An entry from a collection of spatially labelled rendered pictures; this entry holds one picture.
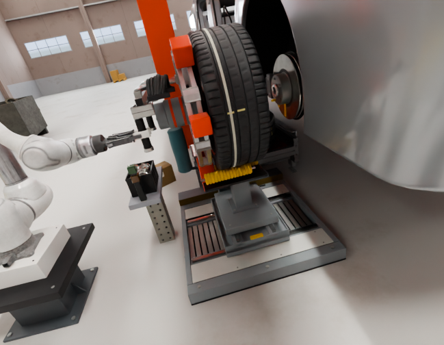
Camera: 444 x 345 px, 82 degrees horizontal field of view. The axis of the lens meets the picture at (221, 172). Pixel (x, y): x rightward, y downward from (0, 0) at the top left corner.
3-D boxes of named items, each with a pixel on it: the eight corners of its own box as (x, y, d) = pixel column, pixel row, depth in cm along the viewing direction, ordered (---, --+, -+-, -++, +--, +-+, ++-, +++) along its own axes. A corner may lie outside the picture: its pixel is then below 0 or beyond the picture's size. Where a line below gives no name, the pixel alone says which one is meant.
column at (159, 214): (174, 239, 172) (156, 187, 153) (160, 244, 171) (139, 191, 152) (174, 230, 181) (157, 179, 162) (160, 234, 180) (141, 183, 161)
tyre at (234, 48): (267, 185, 134) (278, 64, 83) (224, 196, 131) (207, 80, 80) (232, 111, 175) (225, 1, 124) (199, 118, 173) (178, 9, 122)
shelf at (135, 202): (161, 202, 136) (159, 198, 135) (129, 211, 135) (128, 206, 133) (163, 169, 174) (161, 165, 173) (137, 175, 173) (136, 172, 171)
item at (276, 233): (290, 241, 141) (289, 227, 136) (227, 259, 138) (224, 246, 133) (260, 196, 185) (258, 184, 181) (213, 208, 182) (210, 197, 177)
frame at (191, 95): (218, 179, 115) (189, 46, 90) (204, 182, 114) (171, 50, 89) (203, 141, 163) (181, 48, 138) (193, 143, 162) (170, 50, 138)
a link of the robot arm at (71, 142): (89, 159, 114) (78, 163, 101) (54, 167, 112) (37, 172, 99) (81, 135, 111) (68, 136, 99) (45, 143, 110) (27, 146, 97)
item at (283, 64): (299, 130, 132) (310, 73, 107) (284, 134, 131) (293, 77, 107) (275, 96, 152) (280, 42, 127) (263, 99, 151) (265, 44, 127)
